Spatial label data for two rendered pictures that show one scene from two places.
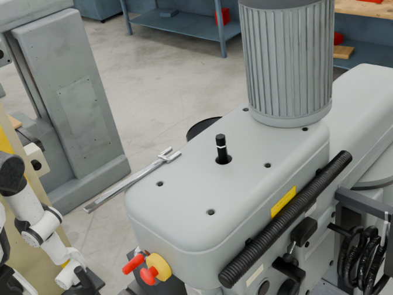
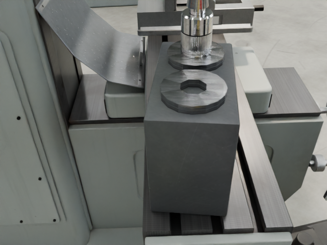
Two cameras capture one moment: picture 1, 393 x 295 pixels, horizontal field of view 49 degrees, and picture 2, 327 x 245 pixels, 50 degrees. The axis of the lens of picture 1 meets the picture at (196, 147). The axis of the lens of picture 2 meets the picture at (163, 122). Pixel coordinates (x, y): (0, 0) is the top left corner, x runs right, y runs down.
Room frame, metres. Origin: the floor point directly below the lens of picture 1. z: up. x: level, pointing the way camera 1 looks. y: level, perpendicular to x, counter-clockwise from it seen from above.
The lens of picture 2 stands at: (1.53, 0.50, 1.40)
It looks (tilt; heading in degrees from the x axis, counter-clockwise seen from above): 39 degrees down; 219
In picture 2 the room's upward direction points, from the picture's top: 2 degrees counter-clockwise
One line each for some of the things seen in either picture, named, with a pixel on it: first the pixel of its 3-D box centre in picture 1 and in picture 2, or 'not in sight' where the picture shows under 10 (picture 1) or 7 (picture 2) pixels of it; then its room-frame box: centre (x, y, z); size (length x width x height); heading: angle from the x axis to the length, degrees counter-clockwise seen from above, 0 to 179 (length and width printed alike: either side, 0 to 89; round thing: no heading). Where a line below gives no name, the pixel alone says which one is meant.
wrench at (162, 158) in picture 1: (133, 178); not in sight; (0.73, 0.14, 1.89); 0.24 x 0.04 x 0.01; 127
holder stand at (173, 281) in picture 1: (156, 274); (192, 121); (1.16, 0.26, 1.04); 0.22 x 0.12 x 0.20; 32
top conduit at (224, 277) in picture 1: (291, 210); not in sight; (0.65, -0.17, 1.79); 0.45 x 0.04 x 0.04; 130
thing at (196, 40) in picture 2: not in sight; (196, 35); (1.12, 0.23, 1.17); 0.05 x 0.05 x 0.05
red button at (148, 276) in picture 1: (150, 274); not in sight; (0.58, 0.14, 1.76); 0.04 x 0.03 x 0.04; 40
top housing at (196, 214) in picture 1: (231, 182); not in sight; (0.75, -0.06, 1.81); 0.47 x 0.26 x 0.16; 130
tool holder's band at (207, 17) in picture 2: not in sight; (197, 15); (1.12, 0.23, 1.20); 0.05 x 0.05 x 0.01
